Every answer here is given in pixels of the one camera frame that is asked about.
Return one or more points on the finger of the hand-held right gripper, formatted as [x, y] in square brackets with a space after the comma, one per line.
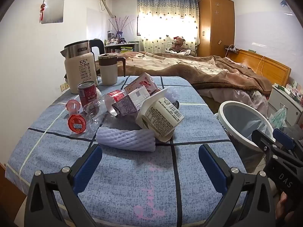
[260, 138]
[283, 138]

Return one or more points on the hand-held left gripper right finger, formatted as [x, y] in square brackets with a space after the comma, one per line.
[213, 170]

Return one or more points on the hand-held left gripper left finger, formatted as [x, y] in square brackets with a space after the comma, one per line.
[87, 165]

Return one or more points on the white round trash bin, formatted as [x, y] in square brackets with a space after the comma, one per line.
[236, 136]

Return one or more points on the red lid jelly cup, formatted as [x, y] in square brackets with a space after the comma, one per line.
[77, 123]

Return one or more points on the large white foam fruit net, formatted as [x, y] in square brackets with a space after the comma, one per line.
[125, 138]

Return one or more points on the pink jelly cup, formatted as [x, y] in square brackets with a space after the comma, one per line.
[72, 105]

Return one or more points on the clear plastic bottle red label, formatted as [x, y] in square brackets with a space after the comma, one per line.
[99, 104]

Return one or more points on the red drink can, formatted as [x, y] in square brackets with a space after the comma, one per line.
[86, 94]

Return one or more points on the purple white drink carton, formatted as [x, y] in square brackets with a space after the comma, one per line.
[127, 102]

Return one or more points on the white paper tub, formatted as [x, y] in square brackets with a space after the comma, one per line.
[158, 118]

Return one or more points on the small white foam fruit net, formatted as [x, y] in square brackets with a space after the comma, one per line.
[171, 94]

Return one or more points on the pink drink carton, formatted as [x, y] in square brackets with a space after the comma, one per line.
[144, 82]

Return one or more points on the person's right hand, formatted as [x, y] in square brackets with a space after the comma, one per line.
[283, 205]

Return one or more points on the green printed plastic bag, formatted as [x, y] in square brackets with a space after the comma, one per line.
[278, 119]

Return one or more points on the clear bin liner bag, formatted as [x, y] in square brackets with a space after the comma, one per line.
[243, 120]

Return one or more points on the grey nightstand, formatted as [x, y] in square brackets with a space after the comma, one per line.
[279, 99]

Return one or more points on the pale pink duvet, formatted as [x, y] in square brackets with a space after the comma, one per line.
[236, 97]

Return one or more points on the blue checked tablecloth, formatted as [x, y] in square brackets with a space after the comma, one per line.
[132, 182]

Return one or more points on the pile of small boxes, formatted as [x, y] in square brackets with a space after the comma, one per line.
[294, 89]

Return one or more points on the wooden bed headboard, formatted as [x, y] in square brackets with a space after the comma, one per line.
[265, 63]

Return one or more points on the cream mug with brown lid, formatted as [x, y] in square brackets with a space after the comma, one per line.
[107, 73]

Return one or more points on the cream steel electric kettle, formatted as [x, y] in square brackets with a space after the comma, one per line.
[80, 68]

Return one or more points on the brown patterned blanket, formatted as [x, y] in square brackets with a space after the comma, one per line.
[189, 68]

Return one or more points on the wooden wardrobe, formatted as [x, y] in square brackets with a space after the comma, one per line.
[213, 28]

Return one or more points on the brown teddy bear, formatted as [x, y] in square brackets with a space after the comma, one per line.
[178, 43]

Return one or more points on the cluttered small desk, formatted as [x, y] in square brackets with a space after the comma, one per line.
[127, 46]

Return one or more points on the purple flower branches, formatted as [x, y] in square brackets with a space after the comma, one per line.
[120, 23]

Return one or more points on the heart print curtain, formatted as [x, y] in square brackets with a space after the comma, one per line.
[165, 11]

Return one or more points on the wrapped air conditioner pipe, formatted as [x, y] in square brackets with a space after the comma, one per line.
[105, 6]

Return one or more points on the red hanging ornament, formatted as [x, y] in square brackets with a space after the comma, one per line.
[42, 7]

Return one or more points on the wall power outlet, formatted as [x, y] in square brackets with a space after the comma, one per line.
[64, 86]

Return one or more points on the wall shelf with power strip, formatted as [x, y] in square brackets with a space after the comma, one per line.
[232, 49]

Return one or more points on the silver wall sheet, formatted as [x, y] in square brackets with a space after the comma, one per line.
[53, 10]

